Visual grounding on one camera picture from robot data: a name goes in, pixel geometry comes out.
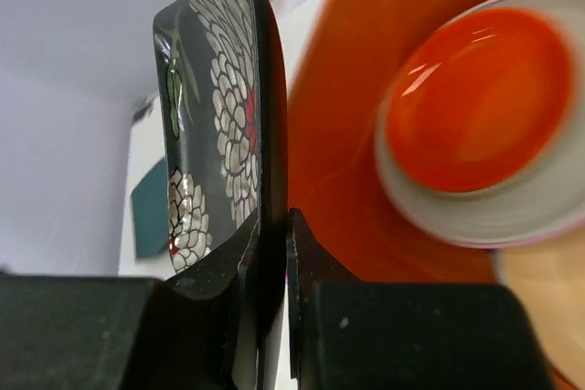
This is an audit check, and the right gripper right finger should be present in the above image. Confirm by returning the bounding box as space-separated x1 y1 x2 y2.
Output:
286 208 359 389

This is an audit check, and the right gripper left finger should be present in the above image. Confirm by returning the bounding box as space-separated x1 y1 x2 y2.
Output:
167 220 259 389

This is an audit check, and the teal square plate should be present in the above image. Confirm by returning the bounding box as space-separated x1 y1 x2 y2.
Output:
131 158 168 260

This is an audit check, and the black floral square plate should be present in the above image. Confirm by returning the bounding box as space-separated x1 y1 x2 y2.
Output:
153 0 288 389

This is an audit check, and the orange round plate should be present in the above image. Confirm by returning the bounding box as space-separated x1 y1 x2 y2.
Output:
384 7 577 193

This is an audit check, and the tan round plate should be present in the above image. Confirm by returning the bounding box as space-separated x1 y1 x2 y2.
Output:
495 227 584 389

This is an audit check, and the white bear round plate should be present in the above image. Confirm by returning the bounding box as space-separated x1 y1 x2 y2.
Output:
374 0 584 248

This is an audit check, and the orange plastic bin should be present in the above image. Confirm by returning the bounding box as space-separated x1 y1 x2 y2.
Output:
282 0 585 390

